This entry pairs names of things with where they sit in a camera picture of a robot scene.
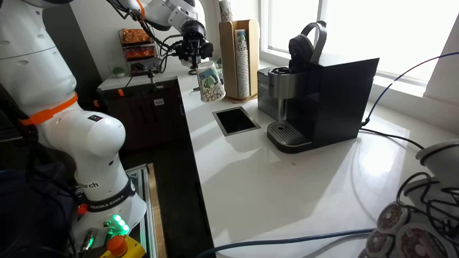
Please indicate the steel framed counter trash chute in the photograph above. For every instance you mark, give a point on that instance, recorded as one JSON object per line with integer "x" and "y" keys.
{"x": 219, "y": 122}

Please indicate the small green object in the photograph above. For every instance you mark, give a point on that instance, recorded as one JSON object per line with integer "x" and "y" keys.
{"x": 118, "y": 72}

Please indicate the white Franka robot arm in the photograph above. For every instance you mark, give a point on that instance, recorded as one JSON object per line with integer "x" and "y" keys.
{"x": 48, "y": 72}

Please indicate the green glowing indicator light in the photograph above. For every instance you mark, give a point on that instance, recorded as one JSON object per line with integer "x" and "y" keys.
{"x": 117, "y": 224}

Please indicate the window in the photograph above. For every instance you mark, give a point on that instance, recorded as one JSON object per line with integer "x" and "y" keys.
{"x": 382, "y": 33}

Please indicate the coffee pod carousel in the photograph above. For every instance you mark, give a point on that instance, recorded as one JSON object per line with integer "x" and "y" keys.
{"x": 402, "y": 238}

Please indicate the dark device box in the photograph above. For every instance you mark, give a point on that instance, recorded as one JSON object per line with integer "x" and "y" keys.
{"x": 144, "y": 68}

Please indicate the aluminium frame rail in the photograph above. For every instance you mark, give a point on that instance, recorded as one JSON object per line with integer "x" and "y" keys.
{"x": 144, "y": 191}

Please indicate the wooden cup dispenser stand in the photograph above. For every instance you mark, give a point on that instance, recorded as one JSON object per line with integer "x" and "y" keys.
{"x": 229, "y": 57}

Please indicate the dark wooden cabinet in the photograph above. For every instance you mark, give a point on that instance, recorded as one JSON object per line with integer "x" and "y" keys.
{"x": 144, "y": 119}

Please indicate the stack of paper cups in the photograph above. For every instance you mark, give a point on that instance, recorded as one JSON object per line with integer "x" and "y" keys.
{"x": 243, "y": 66}

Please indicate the stainless steel canister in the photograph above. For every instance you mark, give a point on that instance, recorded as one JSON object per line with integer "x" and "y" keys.
{"x": 267, "y": 95}

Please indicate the yellow emergency stop box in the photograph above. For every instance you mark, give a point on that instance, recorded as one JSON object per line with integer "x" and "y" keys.
{"x": 117, "y": 247}

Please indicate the black silver pod coffee machine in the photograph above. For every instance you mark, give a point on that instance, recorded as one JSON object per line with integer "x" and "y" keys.
{"x": 335, "y": 105}

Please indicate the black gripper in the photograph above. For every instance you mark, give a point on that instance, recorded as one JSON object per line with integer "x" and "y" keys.
{"x": 196, "y": 40}

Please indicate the orange patterned box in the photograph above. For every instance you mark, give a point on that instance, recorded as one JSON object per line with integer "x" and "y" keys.
{"x": 135, "y": 36}
{"x": 140, "y": 52}

